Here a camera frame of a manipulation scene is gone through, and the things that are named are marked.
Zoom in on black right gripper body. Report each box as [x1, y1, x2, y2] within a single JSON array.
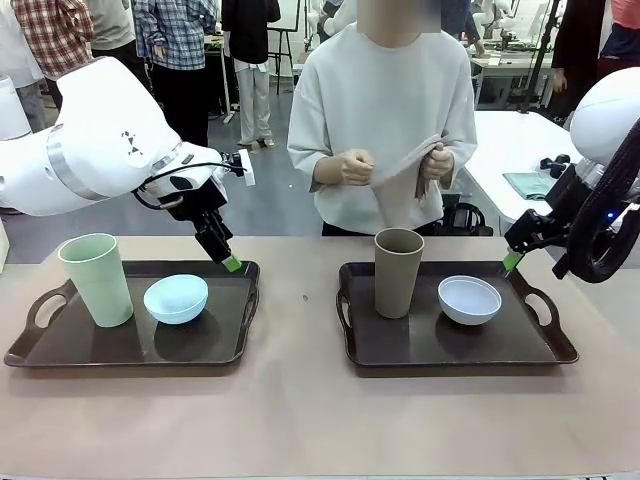
[[519, 208, 577, 250]]

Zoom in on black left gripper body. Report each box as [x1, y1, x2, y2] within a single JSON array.
[[164, 172, 230, 225]]

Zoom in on light blue bowl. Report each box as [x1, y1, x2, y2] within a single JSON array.
[[143, 273, 209, 326]]

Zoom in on white grey bowl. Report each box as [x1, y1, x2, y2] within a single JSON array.
[[437, 275, 503, 327]]

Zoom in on tall brown cup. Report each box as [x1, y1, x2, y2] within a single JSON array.
[[374, 228, 426, 320]]

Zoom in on beige cloth mat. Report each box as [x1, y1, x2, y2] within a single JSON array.
[[367, 132, 451, 229]]

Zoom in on person's right forearm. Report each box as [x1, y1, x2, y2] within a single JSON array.
[[313, 155, 346, 185]]

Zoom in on dark brown tray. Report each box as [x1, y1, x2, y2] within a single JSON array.
[[3, 259, 261, 369], [335, 259, 580, 369]]

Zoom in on person's left hand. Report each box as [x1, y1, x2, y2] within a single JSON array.
[[423, 143, 456, 182]]

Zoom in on person's right hand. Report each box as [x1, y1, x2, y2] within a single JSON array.
[[339, 148, 376, 188]]

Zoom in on black stool crate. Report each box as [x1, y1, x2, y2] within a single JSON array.
[[438, 201, 495, 237]]

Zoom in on black dumbbell objects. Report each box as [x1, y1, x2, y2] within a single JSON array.
[[539, 153, 572, 177]]

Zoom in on white side table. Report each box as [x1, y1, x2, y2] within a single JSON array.
[[471, 109, 581, 224]]

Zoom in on tall light green cup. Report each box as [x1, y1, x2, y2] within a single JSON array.
[[57, 233, 135, 329]]

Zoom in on person in blue plaid shirt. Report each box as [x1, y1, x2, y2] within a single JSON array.
[[131, 0, 220, 148]]

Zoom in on person in black top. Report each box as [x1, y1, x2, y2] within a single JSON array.
[[221, 0, 282, 147]]

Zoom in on black tripod stand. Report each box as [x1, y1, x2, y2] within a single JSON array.
[[518, 0, 560, 115]]

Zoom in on background easel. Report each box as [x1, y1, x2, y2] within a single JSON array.
[[268, 0, 302, 97]]

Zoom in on person in dark clothes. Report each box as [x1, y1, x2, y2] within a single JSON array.
[[551, 0, 607, 122]]

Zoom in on white air purifier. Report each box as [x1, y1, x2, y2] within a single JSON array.
[[0, 74, 32, 142]]

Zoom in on person in red top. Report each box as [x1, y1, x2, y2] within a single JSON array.
[[598, 0, 640, 77]]

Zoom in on person in white sweater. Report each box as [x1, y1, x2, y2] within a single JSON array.
[[287, 0, 478, 237]]

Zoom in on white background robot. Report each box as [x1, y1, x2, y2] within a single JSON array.
[[468, 0, 524, 42]]

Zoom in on person in red plaid shirt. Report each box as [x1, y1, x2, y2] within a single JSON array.
[[12, 0, 95, 84]]

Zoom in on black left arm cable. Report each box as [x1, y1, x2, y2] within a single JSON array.
[[131, 159, 247, 209]]

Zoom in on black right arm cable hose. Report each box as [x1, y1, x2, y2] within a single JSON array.
[[551, 119, 640, 284]]

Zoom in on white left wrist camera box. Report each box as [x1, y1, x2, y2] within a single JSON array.
[[237, 149, 257, 188]]

